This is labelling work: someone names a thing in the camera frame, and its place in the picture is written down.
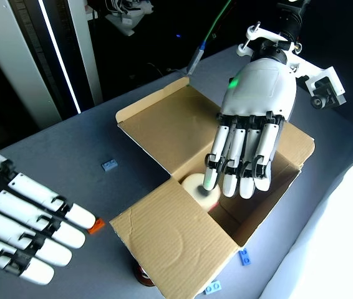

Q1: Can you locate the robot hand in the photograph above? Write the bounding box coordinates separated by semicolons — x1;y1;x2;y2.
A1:
0;141;97;286
203;57;297;200

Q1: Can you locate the cream round object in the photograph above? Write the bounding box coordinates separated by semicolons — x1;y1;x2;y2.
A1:
181;173;221;212

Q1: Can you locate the brown chocolate toy cake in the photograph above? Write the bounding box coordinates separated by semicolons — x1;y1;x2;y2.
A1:
132;263;155;287

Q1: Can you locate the cardboard box with white outside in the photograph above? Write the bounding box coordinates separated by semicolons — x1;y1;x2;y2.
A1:
109;76;316;299

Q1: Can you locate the grey table cloth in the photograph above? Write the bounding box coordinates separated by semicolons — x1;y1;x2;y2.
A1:
0;45;353;299

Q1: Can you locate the orange toy brick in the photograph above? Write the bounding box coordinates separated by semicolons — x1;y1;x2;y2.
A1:
87;218;105;235

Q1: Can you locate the white light strip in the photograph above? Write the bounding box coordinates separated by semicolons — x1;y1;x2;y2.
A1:
37;0;82;115

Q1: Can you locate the white plastic device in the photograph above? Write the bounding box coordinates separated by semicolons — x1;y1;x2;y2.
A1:
104;0;153;37

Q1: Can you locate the light blue toy brick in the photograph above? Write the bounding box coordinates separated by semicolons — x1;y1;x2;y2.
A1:
204;280;223;296

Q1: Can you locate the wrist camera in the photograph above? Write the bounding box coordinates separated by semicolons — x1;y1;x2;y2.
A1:
309;77;340;110

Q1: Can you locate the grey cable connector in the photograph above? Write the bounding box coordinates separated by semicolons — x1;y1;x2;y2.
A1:
187;43;207;76

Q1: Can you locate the green cable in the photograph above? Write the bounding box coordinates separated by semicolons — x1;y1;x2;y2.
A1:
201;0;233;44

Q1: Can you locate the white metal post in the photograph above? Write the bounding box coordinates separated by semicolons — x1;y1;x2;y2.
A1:
67;0;103;105
0;0;62;130

